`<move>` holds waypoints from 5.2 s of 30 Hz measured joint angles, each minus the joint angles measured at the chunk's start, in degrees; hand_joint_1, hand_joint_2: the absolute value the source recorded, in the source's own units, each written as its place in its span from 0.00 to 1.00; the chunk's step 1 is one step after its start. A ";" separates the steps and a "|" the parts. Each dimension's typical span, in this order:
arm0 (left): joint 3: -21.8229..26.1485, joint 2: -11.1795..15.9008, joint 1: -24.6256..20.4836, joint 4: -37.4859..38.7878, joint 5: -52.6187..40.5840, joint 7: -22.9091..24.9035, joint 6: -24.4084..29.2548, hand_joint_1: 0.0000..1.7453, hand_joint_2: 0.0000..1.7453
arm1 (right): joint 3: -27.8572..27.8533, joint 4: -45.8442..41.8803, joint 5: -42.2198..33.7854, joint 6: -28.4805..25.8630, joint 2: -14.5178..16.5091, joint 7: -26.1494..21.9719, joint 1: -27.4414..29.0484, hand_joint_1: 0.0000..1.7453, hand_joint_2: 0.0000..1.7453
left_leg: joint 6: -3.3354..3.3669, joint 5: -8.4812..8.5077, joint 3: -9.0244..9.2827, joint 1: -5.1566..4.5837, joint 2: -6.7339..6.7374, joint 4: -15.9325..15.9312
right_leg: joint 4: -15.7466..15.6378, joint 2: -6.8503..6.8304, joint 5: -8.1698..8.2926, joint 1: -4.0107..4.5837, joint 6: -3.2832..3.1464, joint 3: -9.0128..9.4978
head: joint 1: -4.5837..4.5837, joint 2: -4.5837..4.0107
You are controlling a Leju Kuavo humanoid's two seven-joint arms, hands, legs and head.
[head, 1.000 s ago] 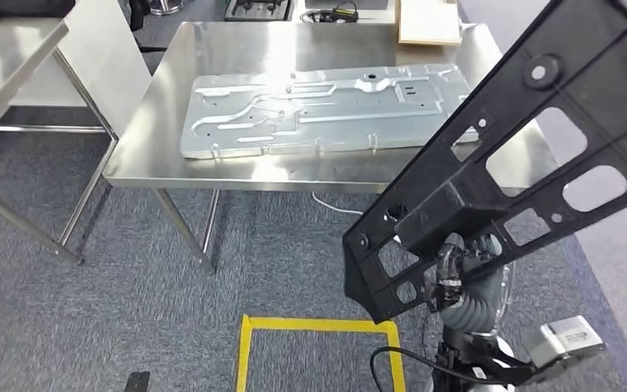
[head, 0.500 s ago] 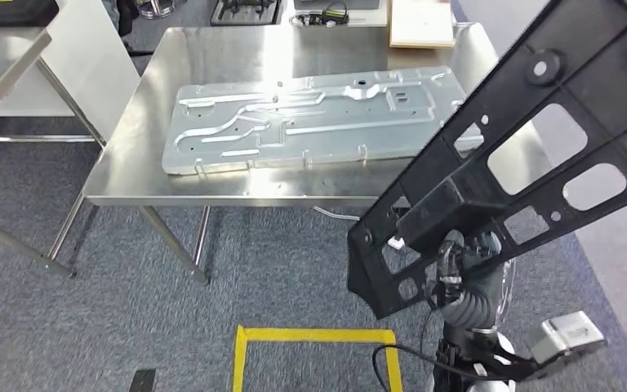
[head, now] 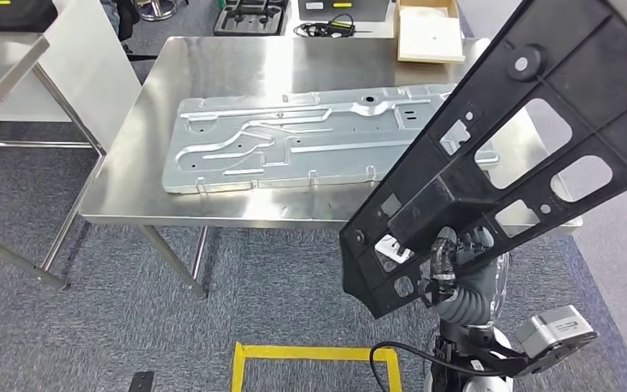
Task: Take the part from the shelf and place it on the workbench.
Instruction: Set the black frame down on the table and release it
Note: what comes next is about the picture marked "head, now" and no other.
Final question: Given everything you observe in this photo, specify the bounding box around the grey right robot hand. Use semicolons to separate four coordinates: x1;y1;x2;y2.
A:
419;225;499;307

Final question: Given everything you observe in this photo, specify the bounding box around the black plastic frame part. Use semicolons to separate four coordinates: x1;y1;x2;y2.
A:
339;0;627;320

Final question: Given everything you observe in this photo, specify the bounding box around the stainless steel workbench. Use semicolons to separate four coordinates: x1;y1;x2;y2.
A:
78;34;585;301

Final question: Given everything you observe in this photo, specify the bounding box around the white power strip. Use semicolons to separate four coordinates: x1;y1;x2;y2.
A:
374;234;413;265

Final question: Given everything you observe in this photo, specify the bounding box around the yellow floor tape square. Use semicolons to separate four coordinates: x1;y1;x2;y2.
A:
230;341;404;392

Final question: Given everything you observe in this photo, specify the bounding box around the stamped sheet metal panel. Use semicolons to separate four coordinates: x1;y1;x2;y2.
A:
162;82;501;194

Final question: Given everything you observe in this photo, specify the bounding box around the cardboard box with white insert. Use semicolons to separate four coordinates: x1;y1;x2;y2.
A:
394;0;467;65

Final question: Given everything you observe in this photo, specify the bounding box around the black flat case with labels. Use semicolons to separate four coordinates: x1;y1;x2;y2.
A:
297;0;391;23

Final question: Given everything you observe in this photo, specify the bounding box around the black foam tray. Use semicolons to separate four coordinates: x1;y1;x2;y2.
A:
213;0;288;38

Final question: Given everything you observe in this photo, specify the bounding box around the black robot foot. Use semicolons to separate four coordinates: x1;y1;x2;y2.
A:
127;370;156;392

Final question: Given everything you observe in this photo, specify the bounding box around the chrome stool base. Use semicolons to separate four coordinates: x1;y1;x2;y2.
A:
136;0;178;23

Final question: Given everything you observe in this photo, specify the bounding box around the steel table with white panel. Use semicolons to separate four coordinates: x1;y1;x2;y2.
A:
0;0;145;293

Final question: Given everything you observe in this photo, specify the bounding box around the black case with yellow label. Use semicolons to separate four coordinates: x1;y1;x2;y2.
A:
0;0;59;33

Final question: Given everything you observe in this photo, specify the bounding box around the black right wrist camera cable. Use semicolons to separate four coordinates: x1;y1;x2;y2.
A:
368;341;509;392

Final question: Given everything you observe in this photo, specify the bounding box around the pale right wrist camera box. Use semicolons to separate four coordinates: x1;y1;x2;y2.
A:
475;304;599;379

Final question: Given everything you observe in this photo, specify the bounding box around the black cable with yellow tool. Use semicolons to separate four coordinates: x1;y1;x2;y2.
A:
293;13;373;39

